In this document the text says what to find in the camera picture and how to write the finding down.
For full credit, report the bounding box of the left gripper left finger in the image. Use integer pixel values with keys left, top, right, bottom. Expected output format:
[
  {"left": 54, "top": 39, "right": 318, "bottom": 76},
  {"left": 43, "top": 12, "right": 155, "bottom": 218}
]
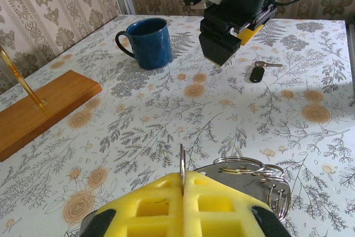
[{"left": 80, "top": 172, "right": 185, "bottom": 237}]

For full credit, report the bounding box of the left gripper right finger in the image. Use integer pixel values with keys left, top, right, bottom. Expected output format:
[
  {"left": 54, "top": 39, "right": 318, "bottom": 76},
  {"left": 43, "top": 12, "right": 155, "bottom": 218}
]
[{"left": 183, "top": 170, "right": 291, "bottom": 237}]

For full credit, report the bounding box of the key with black tag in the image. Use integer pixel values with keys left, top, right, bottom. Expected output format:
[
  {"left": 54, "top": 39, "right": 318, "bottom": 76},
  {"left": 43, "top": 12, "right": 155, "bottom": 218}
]
[{"left": 248, "top": 60, "right": 283, "bottom": 84}]

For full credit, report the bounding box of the dark blue mug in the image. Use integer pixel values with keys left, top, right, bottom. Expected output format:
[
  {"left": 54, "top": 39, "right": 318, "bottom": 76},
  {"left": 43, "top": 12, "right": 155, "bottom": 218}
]
[{"left": 115, "top": 18, "right": 171, "bottom": 70}]

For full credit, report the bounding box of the gold wire stand wooden base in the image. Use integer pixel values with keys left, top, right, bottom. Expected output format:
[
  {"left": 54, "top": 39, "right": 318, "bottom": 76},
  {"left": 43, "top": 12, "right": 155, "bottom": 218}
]
[{"left": 0, "top": 44, "right": 103, "bottom": 163}]

